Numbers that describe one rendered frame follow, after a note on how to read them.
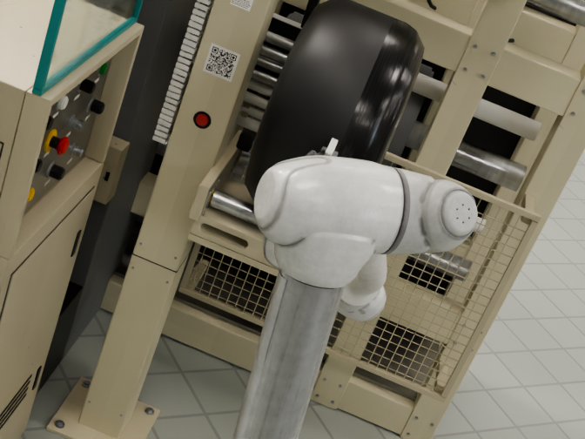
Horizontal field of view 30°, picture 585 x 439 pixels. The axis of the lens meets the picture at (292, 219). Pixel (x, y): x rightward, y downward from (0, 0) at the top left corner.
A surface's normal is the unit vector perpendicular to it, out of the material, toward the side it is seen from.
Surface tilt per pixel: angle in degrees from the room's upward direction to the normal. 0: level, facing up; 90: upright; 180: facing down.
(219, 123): 90
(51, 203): 0
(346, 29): 24
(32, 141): 90
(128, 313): 90
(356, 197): 48
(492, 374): 0
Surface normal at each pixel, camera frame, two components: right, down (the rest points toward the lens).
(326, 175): 0.20, -0.52
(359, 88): 0.04, -0.18
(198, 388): 0.33, -0.83
